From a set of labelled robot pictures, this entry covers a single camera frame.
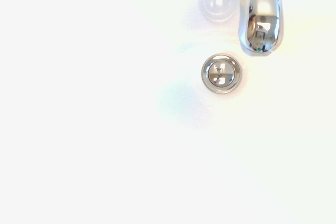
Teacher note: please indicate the chrome faucet spout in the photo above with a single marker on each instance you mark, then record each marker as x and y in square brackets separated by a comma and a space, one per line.
[262, 3]

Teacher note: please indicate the white ceramic sink basin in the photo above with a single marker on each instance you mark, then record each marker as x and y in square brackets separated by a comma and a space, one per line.
[105, 129]

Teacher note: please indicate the chrome sink drain stopper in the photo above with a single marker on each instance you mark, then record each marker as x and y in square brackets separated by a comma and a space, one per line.
[221, 73]

